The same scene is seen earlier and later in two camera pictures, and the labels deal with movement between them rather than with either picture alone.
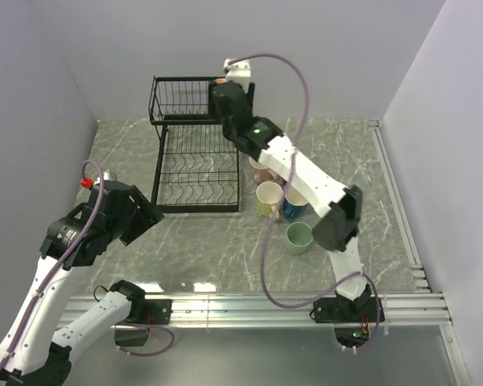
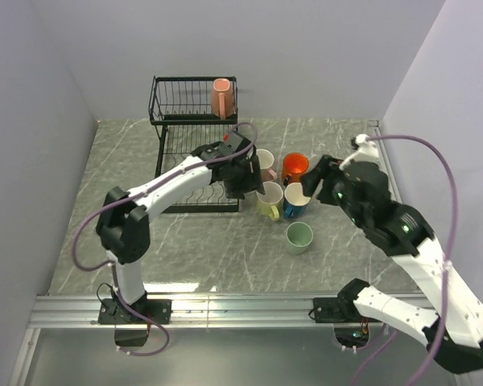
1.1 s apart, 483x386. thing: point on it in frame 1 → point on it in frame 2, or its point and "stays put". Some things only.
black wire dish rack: [197, 169] stays put
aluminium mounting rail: [260, 310] stays put
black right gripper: [212, 105] → [311, 179]
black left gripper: [147, 215] → [253, 182]
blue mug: [294, 203] stays put
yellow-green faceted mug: [268, 198] stays put
